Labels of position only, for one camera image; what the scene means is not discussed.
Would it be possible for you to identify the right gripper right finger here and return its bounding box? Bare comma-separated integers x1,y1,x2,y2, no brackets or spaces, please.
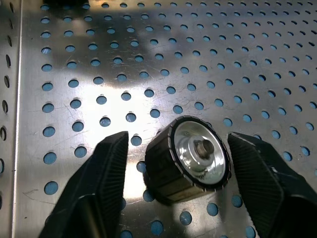
227,131,317,238

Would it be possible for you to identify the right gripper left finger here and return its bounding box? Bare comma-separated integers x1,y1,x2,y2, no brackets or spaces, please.
37,130,130,238

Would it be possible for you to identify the metal nut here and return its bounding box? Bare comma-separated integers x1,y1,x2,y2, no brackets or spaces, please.
144,116,231,205

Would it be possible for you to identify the perforated metal tray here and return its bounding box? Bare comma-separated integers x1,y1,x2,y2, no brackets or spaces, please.
0,0,317,238

